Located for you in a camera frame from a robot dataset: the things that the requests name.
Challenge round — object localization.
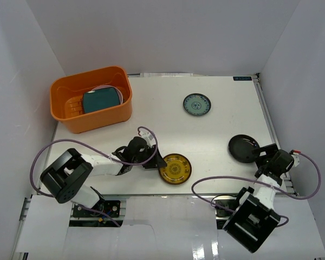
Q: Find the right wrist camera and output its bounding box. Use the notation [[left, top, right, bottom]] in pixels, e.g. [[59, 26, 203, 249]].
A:
[[289, 149, 301, 167]]

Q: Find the teal square plate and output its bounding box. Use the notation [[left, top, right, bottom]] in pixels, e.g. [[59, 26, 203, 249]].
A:
[[82, 92, 119, 114]]

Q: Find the black round plate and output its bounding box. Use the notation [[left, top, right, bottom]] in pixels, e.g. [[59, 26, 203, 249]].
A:
[[228, 134, 259, 164]]

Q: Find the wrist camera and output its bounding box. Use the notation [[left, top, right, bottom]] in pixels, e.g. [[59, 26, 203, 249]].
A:
[[139, 131, 156, 147], [289, 149, 301, 167]]

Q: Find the blue patterned small plate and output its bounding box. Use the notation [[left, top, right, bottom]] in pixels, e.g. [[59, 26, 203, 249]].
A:
[[183, 93, 211, 117]]

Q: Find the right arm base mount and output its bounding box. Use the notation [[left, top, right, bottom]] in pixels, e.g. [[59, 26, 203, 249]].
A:
[[212, 194, 269, 230]]

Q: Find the orange plastic bin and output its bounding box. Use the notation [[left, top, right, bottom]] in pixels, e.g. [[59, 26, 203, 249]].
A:
[[49, 66, 132, 134]]

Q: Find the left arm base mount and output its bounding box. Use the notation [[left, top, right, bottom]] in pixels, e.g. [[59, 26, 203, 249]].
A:
[[69, 200, 126, 228]]

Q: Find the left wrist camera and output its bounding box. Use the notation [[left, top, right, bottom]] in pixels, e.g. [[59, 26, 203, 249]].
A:
[[139, 131, 156, 147]]

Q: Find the yellow patterned round plate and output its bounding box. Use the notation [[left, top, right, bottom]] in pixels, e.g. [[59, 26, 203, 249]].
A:
[[159, 153, 192, 185]]

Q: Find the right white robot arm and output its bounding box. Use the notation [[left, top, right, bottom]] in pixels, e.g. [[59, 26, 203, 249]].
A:
[[223, 144, 294, 253]]

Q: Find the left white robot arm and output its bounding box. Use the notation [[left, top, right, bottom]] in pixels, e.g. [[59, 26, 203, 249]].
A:
[[40, 134, 167, 216]]

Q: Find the blue table label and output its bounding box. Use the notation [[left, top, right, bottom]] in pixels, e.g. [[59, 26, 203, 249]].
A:
[[233, 76, 252, 81]]

